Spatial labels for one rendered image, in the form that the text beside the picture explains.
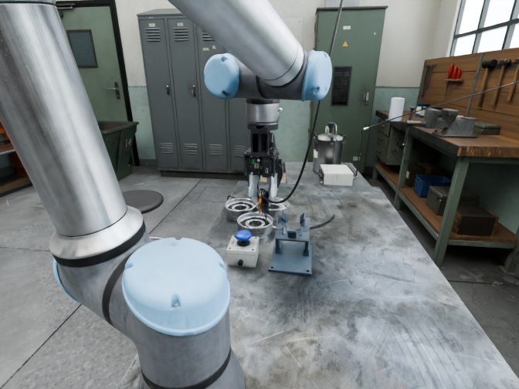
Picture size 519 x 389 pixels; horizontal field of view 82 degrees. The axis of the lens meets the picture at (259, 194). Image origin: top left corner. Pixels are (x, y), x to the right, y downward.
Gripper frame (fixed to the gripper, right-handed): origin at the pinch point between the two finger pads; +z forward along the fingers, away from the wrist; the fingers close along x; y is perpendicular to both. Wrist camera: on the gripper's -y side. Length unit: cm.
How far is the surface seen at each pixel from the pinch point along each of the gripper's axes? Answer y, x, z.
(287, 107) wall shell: -330, -20, 6
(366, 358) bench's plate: 32.8, 22.3, 13.1
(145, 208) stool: -54, -68, 32
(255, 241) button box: 6.7, -1.0, 8.6
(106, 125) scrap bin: -285, -252, 29
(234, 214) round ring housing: -11.2, -10.9, 10.2
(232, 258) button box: 11.7, -5.5, 11.0
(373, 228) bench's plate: -14.6, 31.7, 13.0
